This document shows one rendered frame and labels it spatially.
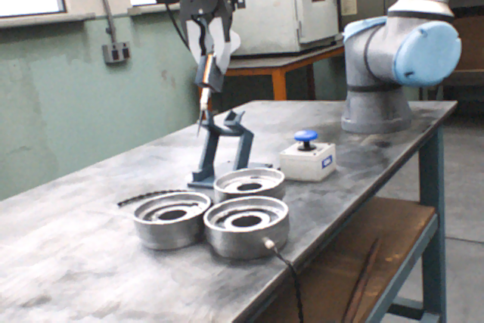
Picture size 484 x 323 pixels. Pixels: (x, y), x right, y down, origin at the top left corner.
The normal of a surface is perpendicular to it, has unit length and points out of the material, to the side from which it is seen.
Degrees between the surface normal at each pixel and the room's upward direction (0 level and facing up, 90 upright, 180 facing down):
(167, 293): 0
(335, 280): 0
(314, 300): 0
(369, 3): 90
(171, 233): 90
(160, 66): 90
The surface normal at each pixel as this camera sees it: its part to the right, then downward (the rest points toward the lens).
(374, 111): -0.34, -0.01
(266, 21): -0.53, 0.29
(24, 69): 0.83, 0.05
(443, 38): 0.27, 0.35
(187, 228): 0.46, 0.18
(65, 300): -0.11, -0.96
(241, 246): -0.14, 0.28
